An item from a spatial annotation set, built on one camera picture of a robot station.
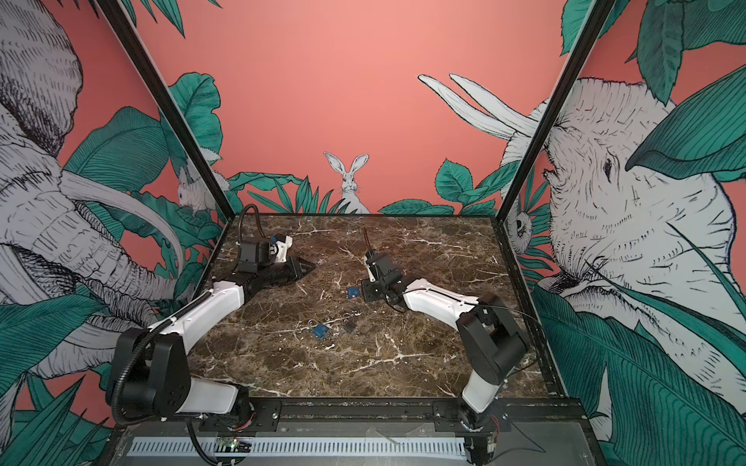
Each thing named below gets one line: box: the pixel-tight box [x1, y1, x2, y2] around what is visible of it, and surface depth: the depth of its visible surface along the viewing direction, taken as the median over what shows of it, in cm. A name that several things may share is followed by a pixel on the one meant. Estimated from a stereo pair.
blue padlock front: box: [312, 323, 330, 338], surface depth 90 cm
